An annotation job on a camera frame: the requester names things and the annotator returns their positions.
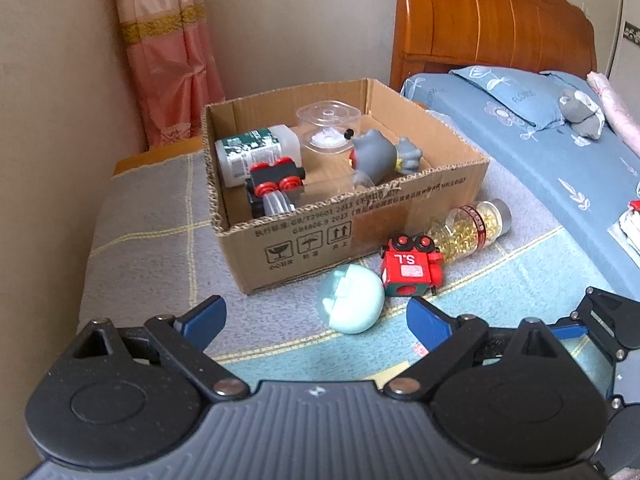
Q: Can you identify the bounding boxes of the pink floral quilt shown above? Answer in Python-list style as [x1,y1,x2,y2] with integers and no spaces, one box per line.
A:
[587,71,640,162]

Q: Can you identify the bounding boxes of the checked grey and teal blanket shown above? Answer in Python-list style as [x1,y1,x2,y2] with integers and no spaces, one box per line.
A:
[77,150,640,397]

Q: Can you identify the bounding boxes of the cardboard box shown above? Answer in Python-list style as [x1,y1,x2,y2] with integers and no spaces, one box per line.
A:
[201,77,491,295]

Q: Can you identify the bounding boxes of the clear bottle of yellow capsules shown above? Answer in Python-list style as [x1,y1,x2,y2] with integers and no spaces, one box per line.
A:
[425,199,513,264]

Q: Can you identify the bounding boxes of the mint green round case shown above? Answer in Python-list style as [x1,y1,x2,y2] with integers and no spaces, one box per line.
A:
[318,263,385,335]

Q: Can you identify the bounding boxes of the blue floral bed sheet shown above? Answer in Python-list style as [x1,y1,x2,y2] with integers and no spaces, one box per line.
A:
[400,70,640,307]

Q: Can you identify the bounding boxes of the grey cartoon figure toy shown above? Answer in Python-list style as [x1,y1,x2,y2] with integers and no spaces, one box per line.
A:
[347,129,421,186]

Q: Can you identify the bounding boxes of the clear plastic container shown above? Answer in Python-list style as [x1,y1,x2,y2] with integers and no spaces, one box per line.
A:
[295,101,362,156]

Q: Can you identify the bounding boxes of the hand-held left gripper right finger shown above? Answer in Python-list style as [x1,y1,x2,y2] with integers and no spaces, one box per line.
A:
[382,296,572,404]

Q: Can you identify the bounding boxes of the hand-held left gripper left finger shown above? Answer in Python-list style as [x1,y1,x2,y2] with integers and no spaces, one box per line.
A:
[70,296,252,404]

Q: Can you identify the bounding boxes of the grey plush toy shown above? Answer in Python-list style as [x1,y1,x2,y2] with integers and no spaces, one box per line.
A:
[557,89,606,140]

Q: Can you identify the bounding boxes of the black toy train red wheels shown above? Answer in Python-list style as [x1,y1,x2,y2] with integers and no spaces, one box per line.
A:
[244,156,307,219]

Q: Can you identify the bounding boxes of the pink curtain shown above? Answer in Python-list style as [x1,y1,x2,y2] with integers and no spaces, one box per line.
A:
[112,0,226,149]

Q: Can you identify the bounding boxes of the wooden side table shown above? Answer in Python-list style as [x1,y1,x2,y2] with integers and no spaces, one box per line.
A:
[111,137,206,177]

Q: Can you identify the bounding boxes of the blue floral pillow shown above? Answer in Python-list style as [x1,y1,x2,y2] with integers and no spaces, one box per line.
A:
[447,65,609,131]

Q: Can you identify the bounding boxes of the stack of papers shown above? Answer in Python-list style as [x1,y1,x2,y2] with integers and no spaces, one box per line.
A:
[607,207,640,257]

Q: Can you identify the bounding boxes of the white jar with green label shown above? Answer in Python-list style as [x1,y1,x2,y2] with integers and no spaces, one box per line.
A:
[215,124,304,189]

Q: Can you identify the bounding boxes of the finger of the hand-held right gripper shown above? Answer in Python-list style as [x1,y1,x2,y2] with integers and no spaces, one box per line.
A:
[550,287,640,362]

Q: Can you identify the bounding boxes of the wooden bed headboard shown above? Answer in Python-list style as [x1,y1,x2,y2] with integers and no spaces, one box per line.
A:
[390,0,599,94]

